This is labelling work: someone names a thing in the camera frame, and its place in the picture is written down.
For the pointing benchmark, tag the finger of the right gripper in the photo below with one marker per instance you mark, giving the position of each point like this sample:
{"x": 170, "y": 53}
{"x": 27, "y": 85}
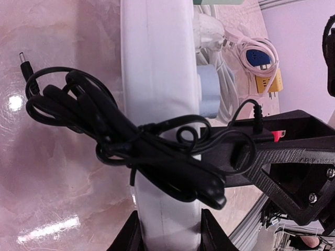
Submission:
{"x": 294, "y": 166}

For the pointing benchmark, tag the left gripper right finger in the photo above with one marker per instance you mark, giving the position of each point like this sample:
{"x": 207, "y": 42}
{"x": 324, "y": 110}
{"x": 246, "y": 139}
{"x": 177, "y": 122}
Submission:
{"x": 213, "y": 237}

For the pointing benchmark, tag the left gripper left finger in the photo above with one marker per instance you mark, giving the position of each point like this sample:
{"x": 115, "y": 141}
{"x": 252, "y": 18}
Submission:
{"x": 129, "y": 238}

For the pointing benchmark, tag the black plug adapter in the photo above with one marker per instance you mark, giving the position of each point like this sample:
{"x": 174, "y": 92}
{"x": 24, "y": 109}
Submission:
{"x": 164, "y": 152}

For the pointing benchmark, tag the blue cube socket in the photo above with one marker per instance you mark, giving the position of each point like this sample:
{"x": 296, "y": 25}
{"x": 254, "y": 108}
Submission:
{"x": 257, "y": 58}

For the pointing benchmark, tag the white power strip blue USB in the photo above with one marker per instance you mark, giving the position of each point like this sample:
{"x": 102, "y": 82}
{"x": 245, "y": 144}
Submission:
{"x": 160, "y": 82}

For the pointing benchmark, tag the light green cube socket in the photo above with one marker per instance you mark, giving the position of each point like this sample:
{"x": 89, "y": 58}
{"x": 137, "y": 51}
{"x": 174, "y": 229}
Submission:
{"x": 218, "y": 2}

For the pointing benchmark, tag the front aluminium rail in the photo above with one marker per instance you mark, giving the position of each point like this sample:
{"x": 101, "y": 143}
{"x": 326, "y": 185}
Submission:
{"x": 244, "y": 236}

